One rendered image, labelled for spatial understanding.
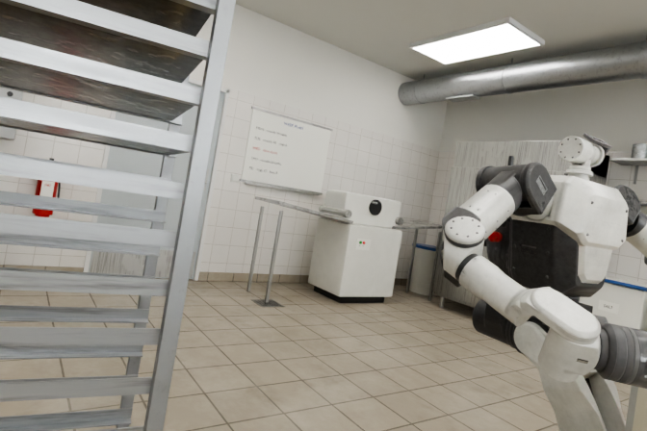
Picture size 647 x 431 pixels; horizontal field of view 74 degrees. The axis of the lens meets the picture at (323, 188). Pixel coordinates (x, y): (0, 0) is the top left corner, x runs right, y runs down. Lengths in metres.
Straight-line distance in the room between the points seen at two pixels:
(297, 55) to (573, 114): 3.36
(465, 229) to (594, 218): 0.41
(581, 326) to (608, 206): 0.54
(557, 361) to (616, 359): 0.08
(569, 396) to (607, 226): 0.42
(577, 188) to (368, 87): 4.94
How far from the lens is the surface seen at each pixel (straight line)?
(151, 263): 1.28
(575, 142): 1.30
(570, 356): 0.84
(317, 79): 5.48
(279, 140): 5.12
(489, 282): 0.88
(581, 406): 1.28
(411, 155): 6.51
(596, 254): 1.29
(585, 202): 1.21
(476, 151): 5.48
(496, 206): 1.03
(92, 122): 0.83
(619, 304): 4.88
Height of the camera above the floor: 1.08
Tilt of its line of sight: 1 degrees up
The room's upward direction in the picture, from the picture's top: 9 degrees clockwise
